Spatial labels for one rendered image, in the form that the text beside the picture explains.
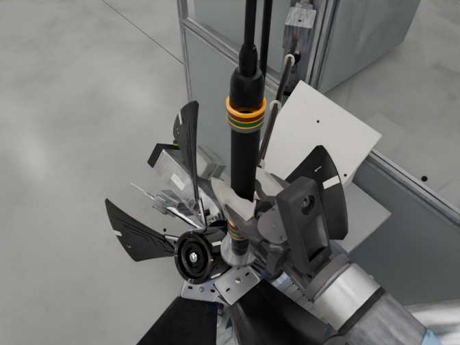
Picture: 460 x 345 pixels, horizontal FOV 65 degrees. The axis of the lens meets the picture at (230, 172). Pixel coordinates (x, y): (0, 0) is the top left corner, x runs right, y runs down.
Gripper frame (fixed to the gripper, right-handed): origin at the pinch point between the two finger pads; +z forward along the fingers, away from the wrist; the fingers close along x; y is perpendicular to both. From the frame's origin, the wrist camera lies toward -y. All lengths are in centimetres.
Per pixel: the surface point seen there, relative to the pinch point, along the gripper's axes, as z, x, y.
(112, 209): 36, -12, 43
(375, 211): -6, 63, 70
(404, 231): -16, 70, 78
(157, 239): 19.7, -7.5, 42.1
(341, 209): -11.3, 16.5, 12.9
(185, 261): 7.4, -6.7, 35.1
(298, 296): 1, 48, 148
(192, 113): 27.3, 11.4, 15.0
